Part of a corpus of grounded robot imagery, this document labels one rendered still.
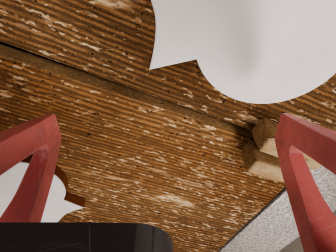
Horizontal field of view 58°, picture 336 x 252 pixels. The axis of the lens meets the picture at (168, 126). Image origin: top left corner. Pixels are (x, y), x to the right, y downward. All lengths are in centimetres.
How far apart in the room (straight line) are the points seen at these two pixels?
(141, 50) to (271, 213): 27
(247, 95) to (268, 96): 1
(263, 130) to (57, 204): 22
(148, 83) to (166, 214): 17
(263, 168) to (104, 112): 14
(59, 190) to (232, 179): 17
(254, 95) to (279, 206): 26
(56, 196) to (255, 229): 26
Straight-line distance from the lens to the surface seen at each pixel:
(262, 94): 16
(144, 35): 21
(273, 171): 27
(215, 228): 38
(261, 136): 25
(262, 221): 42
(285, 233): 46
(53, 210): 35
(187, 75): 23
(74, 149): 29
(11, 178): 32
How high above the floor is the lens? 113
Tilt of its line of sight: 49 degrees down
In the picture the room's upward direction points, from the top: 179 degrees counter-clockwise
